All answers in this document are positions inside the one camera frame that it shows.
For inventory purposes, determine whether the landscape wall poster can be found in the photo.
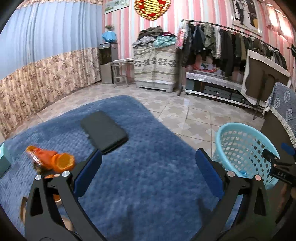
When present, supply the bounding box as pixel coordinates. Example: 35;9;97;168
104;0;130;15

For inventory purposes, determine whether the framed silhouette picture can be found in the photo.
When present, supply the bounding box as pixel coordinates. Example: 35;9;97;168
230;0;262;37

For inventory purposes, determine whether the red heart wall ornament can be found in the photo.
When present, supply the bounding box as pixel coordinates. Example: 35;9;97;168
134;0;171;21

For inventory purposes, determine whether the blue floral fringed cloth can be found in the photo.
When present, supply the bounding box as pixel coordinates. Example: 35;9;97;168
262;82;295;148

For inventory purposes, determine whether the low tv stand lace cover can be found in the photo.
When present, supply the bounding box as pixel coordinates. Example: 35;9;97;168
185;71;265;108

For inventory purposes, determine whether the blue plastic wrapper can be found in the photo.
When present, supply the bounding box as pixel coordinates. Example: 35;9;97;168
240;170;247;178

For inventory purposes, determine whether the light blue mesh basket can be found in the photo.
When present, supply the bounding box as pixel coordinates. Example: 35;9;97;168
212;123;279;190

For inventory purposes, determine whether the pile of folded clothes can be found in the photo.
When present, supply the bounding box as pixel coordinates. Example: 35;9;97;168
132;26;177;48

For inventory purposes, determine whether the pink window curtain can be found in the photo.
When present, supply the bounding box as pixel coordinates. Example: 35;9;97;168
263;1;294;43

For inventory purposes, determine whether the grey water dispenser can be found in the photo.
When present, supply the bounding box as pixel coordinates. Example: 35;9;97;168
99;42;118;84

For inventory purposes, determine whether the patterned cloth covered cabinet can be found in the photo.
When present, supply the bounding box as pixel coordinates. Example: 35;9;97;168
133;43;179;93

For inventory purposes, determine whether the clothes rack with garments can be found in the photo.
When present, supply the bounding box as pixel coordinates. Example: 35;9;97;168
176;19;289;96

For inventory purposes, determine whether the blue covered water bottle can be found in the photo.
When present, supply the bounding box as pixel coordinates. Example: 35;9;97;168
102;25;117;43

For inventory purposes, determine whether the blue fuzzy table cover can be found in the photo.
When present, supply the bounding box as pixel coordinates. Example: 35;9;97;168
1;95;218;240

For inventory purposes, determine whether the teal tissue box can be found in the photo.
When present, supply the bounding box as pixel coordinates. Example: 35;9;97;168
0;143;11;178

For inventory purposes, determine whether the black phone case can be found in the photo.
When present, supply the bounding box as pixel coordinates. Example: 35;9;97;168
80;111;128;155

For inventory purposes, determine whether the blue floral curtain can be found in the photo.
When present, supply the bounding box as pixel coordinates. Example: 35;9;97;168
1;1;102;137

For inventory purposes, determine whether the small metal folding table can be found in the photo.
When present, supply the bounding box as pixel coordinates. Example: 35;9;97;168
108;58;133;87

